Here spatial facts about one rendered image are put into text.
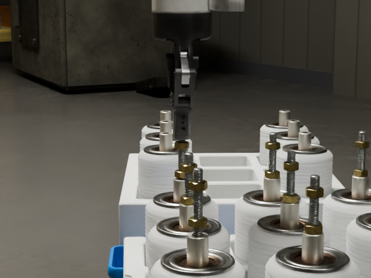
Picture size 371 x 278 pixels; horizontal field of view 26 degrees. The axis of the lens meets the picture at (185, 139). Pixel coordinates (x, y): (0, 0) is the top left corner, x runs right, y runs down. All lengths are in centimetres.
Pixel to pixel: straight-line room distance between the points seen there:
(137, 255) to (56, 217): 83
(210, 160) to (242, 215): 63
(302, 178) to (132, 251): 38
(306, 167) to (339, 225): 30
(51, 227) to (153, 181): 52
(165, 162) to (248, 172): 28
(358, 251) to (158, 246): 23
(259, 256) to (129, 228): 43
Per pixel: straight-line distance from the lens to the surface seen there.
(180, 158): 103
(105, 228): 178
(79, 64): 390
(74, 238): 172
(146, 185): 134
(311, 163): 134
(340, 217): 106
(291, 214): 94
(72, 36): 388
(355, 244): 96
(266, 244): 92
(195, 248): 81
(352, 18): 385
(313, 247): 83
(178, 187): 104
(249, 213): 103
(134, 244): 111
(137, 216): 131
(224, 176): 155
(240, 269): 82
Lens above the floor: 53
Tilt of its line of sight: 11 degrees down
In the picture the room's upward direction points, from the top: straight up
